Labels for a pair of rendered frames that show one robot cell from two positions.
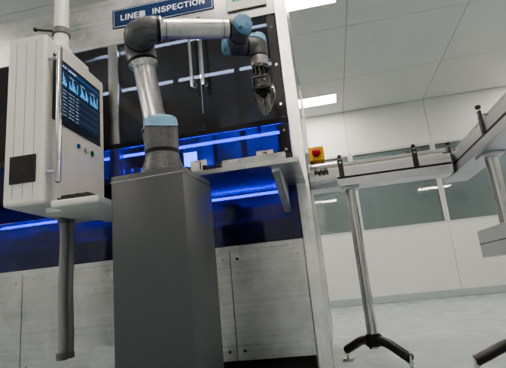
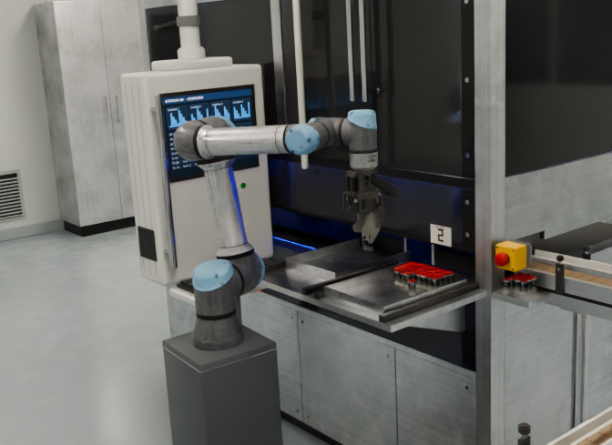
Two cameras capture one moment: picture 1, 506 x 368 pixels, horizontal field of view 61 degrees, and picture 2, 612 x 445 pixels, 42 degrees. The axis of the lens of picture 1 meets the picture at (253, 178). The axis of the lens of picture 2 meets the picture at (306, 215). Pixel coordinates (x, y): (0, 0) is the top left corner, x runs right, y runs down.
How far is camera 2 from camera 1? 1.88 m
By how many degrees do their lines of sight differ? 50
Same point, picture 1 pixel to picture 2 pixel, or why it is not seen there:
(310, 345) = not seen: outside the picture
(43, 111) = (153, 181)
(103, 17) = not seen: outside the picture
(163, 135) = (204, 303)
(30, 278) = not seen: hidden behind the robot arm
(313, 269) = (483, 419)
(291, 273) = (458, 410)
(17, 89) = (132, 145)
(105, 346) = (288, 391)
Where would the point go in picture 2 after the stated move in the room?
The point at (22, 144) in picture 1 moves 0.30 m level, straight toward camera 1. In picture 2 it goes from (144, 214) to (105, 236)
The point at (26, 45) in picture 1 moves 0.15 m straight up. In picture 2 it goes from (131, 87) to (127, 43)
